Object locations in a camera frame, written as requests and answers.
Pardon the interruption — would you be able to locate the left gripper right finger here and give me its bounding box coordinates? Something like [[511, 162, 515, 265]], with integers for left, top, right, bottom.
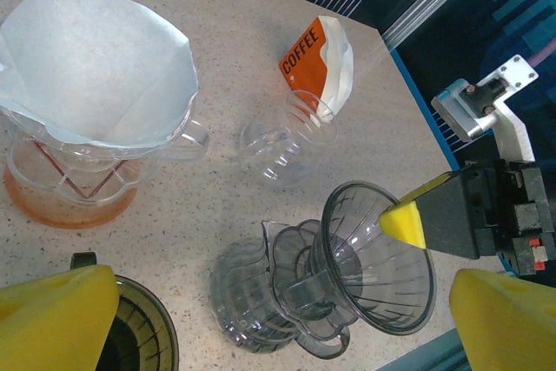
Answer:
[[449, 268, 556, 371]]

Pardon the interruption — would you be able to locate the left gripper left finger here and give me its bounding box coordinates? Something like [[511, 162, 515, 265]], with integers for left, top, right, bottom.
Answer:
[[0, 264, 119, 371]]

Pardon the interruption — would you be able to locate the dark green coffee dripper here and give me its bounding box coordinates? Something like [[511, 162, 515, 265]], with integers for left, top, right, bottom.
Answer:
[[69, 252, 180, 371]]

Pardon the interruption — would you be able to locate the grey plastic coffee dripper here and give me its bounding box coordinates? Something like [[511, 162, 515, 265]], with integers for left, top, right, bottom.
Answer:
[[271, 179, 437, 346]]

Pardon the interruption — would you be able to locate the orange plastic coffee server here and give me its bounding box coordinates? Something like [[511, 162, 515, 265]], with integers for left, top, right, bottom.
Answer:
[[3, 136, 142, 229]]

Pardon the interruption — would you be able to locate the grey plastic coffee server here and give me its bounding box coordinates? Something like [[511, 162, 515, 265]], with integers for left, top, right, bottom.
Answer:
[[209, 219, 352, 361]]

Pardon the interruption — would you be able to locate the clear plastic coffee dripper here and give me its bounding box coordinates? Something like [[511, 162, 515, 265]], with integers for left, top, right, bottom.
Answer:
[[0, 96, 212, 211]]

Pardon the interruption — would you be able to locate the grey smoky plastic cup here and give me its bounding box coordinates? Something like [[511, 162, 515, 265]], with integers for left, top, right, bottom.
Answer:
[[0, 0, 201, 149]]

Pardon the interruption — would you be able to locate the clear plastic coffee server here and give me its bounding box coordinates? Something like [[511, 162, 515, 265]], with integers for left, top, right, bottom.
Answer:
[[239, 89, 340, 189]]

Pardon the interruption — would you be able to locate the orange coffee filter pack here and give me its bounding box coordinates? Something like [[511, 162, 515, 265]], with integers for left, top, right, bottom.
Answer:
[[277, 15, 355, 124]]

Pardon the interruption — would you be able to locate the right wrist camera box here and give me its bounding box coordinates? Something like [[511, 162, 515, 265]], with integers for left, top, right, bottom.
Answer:
[[431, 54, 539, 163]]

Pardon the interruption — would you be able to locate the aluminium frame post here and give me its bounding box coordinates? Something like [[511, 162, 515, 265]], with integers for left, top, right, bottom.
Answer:
[[381, 0, 507, 46]]

